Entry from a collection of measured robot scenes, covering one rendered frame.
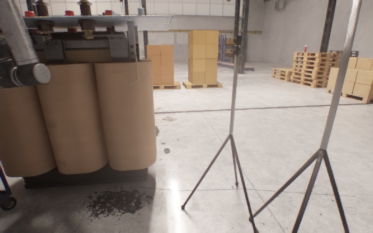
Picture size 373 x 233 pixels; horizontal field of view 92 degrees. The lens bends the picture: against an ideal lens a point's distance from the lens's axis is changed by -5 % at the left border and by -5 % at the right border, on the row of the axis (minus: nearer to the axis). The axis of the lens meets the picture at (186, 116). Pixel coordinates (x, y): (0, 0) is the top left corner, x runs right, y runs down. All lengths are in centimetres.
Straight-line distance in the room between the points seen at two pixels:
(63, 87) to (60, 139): 41
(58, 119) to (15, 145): 42
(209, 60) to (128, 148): 494
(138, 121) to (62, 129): 57
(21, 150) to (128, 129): 84
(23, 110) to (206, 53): 515
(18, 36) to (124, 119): 78
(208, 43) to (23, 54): 538
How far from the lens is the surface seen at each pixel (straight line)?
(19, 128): 184
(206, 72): 617
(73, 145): 170
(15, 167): 202
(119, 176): 193
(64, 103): 160
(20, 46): 123
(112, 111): 151
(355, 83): 636
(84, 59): 163
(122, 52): 146
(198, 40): 607
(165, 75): 610
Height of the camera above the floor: 115
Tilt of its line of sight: 19 degrees down
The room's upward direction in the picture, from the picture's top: straight up
